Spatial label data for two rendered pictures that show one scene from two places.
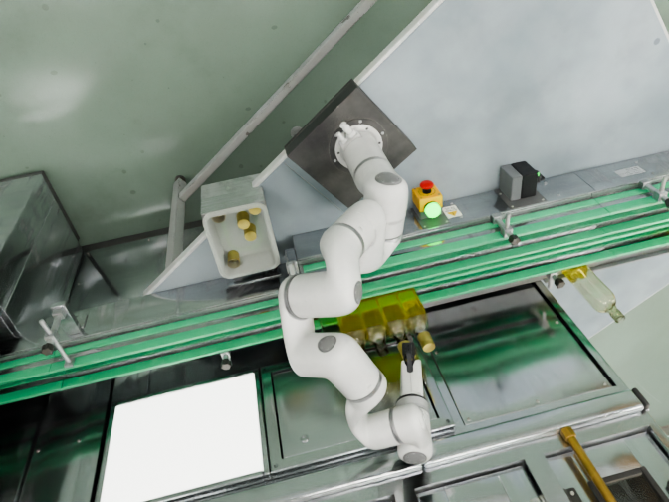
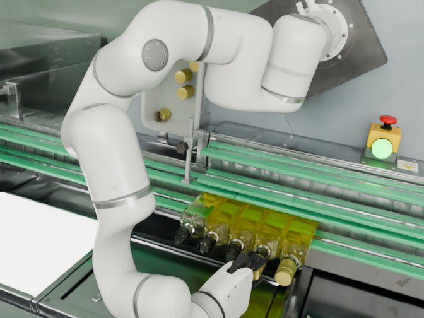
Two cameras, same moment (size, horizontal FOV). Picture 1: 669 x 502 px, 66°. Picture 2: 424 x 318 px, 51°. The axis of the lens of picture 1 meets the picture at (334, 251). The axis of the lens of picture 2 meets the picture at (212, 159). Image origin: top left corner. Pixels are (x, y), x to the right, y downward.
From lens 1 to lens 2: 65 cm
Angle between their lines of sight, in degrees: 26
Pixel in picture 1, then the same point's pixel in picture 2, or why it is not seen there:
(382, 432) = (125, 291)
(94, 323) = (33, 118)
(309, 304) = (105, 56)
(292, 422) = not seen: hidden behind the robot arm
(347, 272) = (152, 20)
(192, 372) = (80, 206)
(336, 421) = not seen: hidden behind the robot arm
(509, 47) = not seen: outside the picture
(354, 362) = (105, 137)
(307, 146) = (265, 12)
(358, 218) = (226, 12)
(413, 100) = (407, 9)
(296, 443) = (86, 296)
